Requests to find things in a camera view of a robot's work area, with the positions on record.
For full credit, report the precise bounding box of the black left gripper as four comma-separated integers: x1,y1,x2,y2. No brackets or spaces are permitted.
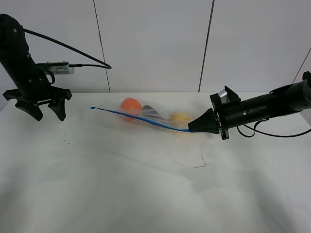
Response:
3,86,72,121

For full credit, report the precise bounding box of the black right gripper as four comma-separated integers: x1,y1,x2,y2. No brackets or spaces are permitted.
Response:
188,86,241,140

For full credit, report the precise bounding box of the clear zip bag blue zipper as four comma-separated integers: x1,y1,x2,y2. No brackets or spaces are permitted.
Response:
91,97,195,132

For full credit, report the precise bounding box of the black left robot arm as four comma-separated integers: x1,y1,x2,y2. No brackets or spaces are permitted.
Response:
0,14,72,121

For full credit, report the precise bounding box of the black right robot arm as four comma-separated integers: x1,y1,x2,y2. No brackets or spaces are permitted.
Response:
188,71,311,140

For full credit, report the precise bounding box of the purple eggplant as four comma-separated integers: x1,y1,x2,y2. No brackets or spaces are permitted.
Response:
141,105,166,121

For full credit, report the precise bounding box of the orange fruit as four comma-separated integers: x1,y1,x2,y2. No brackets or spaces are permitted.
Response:
120,98,142,117

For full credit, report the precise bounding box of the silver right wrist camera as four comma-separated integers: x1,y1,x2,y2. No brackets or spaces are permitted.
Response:
218,89,229,104

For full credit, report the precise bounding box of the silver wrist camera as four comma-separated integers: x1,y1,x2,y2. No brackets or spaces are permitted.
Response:
218,89,229,104
36,62,74,75

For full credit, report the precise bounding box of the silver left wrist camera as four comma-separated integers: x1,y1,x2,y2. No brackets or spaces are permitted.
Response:
36,62,74,75

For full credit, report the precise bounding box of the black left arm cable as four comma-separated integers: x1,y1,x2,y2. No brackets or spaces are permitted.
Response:
23,28,112,83

